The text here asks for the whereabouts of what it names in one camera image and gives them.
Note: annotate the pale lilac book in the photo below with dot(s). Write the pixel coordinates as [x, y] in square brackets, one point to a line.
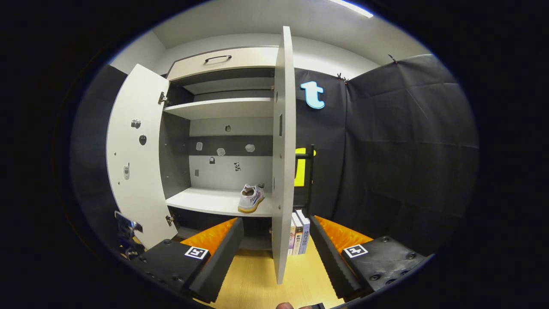
[305, 234]

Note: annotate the cabinet door with headphones sticker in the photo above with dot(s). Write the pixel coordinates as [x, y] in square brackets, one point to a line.
[283, 150]

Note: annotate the cabinet door with camera sticker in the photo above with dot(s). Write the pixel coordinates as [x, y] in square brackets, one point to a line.
[137, 171]

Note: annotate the white shoe cabinet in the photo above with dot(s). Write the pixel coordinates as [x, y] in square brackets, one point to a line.
[223, 171]

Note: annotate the black backdrop cloth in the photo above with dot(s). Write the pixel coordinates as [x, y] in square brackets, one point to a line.
[407, 150]

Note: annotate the metal door hinge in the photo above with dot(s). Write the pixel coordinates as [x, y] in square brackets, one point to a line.
[170, 220]
[163, 98]

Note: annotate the white book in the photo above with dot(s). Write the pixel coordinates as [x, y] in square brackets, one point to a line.
[291, 240]

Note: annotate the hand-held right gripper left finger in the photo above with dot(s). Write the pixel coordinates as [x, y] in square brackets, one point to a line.
[221, 266]

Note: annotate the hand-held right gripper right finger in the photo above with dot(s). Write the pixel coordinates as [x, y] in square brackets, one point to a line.
[328, 259]

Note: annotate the white cabinet shelf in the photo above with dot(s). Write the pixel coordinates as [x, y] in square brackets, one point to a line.
[223, 108]
[206, 201]

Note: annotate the black clip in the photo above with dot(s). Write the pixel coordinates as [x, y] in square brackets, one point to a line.
[342, 77]
[392, 58]

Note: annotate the long ceiling light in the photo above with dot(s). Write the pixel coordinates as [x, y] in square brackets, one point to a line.
[354, 8]

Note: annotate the white shoe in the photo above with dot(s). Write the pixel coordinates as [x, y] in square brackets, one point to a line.
[251, 198]

